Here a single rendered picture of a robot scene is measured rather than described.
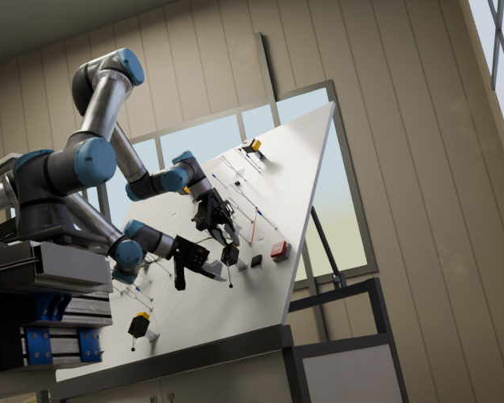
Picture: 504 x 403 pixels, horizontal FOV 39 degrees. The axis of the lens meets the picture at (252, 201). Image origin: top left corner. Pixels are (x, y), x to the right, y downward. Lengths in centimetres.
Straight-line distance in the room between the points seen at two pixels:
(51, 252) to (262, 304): 90
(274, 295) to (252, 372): 24
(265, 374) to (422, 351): 223
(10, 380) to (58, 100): 381
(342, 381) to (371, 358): 20
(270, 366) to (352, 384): 31
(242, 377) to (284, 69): 289
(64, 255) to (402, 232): 309
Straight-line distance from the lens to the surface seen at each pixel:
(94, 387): 277
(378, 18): 483
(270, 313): 220
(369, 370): 248
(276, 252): 230
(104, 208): 343
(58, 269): 154
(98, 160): 182
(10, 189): 228
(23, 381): 183
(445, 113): 457
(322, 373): 226
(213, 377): 238
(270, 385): 223
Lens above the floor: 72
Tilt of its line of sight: 14 degrees up
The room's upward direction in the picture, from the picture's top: 11 degrees counter-clockwise
